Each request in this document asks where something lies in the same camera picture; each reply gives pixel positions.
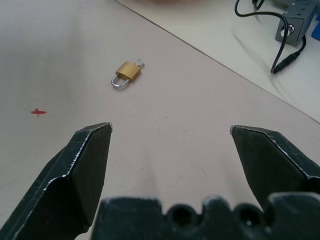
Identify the red cross mark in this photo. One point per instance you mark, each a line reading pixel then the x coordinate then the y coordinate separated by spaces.
pixel 38 112

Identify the brass padlock with silver shackle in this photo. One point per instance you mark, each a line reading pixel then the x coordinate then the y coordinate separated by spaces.
pixel 126 73

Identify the blue object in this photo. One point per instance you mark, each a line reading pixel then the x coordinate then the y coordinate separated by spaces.
pixel 316 26

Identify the grey metal box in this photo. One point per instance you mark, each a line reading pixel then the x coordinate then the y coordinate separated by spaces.
pixel 293 23

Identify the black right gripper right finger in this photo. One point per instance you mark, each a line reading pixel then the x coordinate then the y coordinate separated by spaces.
pixel 272 165

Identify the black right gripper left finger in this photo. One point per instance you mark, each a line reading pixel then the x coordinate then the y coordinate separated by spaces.
pixel 70 180

